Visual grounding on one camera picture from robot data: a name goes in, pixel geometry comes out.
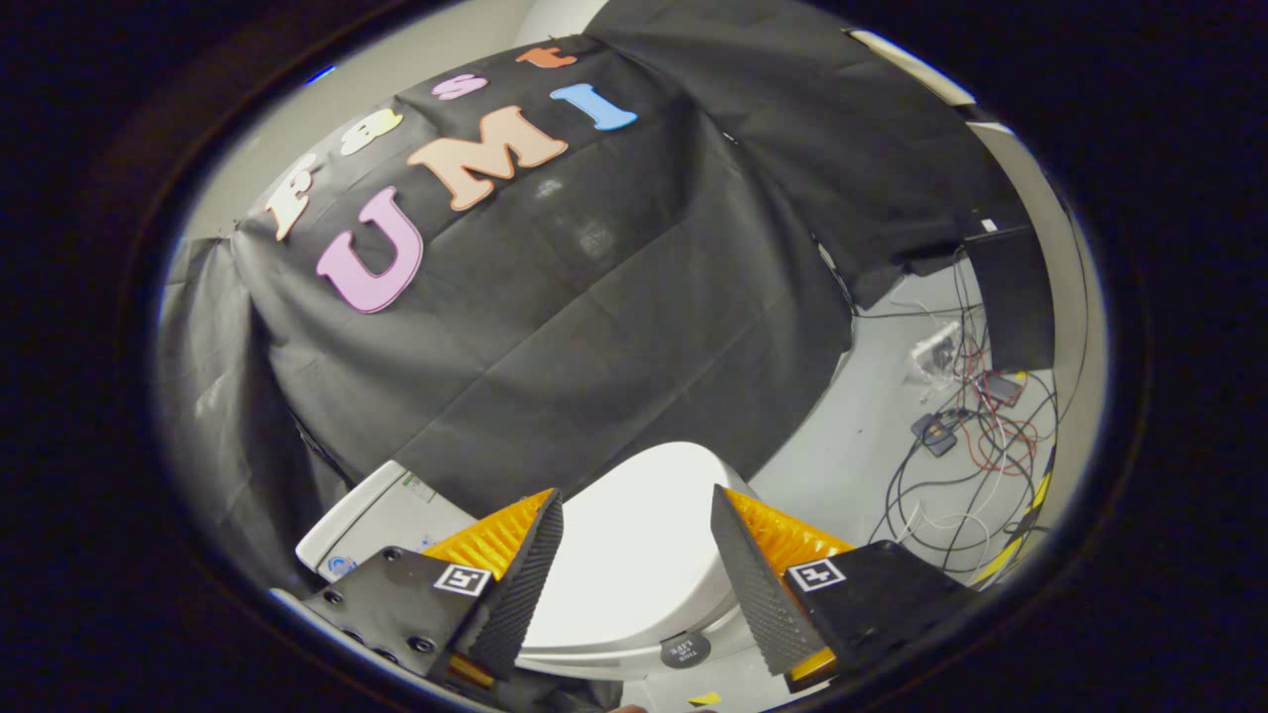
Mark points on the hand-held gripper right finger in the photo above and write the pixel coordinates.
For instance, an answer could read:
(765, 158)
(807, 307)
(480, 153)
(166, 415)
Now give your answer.
(758, 594)

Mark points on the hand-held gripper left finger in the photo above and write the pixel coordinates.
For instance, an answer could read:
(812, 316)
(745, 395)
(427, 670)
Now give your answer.
(520, 604)

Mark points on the white toilet lid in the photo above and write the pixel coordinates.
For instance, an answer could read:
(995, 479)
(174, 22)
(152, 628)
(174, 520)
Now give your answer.
(634, 555)

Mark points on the white ceramic toilet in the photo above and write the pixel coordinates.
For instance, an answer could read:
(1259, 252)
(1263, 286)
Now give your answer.
(396, 515)

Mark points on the yellow tape piece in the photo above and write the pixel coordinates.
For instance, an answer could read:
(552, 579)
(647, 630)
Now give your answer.
(704, 698)

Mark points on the black power adapter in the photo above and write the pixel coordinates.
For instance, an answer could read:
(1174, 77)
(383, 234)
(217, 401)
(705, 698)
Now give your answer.
(933, 434)

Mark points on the yellow black floor tape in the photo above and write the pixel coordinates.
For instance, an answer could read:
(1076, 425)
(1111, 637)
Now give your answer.
(1020, 540)

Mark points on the black backdrop cloth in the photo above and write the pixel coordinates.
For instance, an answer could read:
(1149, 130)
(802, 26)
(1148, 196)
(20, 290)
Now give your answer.
(594, 327)

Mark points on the small dark electronic module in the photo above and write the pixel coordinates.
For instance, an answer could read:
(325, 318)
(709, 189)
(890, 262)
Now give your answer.
(1001, 388)

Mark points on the black box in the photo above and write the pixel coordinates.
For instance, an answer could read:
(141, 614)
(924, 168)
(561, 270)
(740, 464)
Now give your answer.
(1012, 297)

